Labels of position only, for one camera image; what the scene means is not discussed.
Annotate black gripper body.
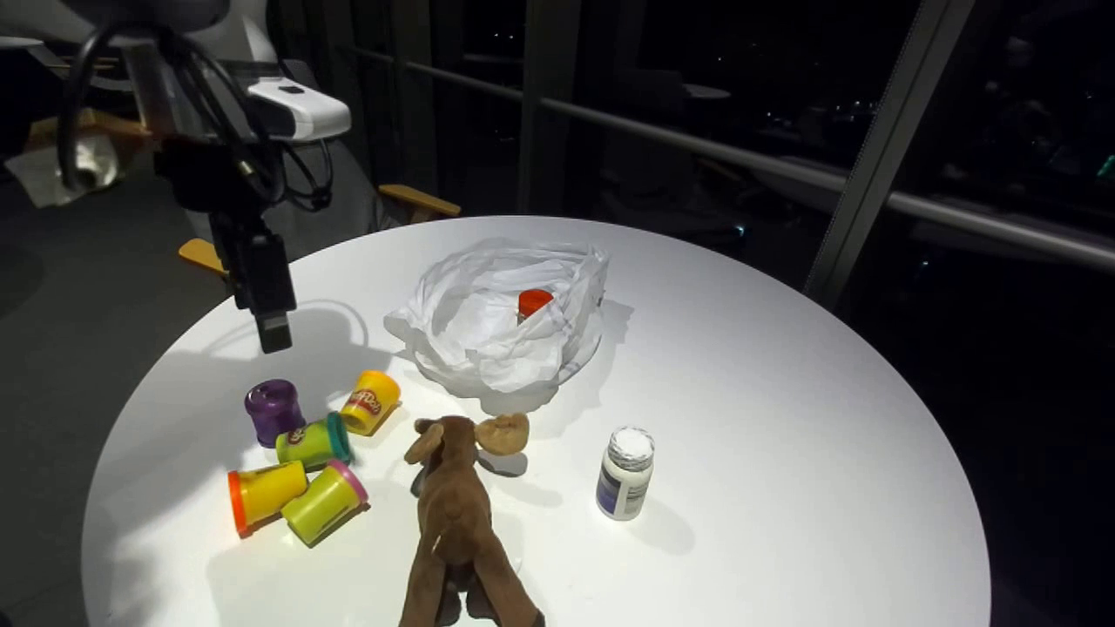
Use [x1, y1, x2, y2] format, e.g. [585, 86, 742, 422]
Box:
[205, 135, 294, 248]

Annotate purple play-doh can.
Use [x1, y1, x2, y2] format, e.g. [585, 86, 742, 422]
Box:
[242, 378, 311, 448]

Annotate play-doh can yellow lid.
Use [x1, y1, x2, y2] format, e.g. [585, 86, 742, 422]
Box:
[337, 366, 404, 439]

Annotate play-doh can green lid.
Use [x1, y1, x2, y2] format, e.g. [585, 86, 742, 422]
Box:
[274, 410, 359, 474]

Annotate play-doh can orange lid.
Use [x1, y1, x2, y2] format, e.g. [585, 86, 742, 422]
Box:
[226, 459, 311, 539]

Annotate grey chair wooden legs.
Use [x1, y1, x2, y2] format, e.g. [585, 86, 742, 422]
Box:
[170, 114, 463, 284]

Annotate play-doh can pink lid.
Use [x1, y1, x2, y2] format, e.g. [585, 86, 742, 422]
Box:
[278, 459, 375, 551]

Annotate white crumpled plastic bag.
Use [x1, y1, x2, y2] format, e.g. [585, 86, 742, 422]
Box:
[380, 238, 615, 414]

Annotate brown moose plush toy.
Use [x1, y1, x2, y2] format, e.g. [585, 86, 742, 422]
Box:
[398, 410, 551, 627]

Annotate white pill bottle blue label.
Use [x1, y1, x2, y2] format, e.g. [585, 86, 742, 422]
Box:
[594, 425, 660, 527]

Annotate grey window mullion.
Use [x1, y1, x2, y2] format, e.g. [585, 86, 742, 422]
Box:
[807, 0, 981, 306]

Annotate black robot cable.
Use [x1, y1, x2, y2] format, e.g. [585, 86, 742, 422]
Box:
[54, 22, 341, 215]

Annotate dark window post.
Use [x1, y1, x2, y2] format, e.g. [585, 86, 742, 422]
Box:
[517, 0, 585, 201]

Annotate grey window rail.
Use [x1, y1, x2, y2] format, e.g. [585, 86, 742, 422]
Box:
[359, 47, 1115, 273]

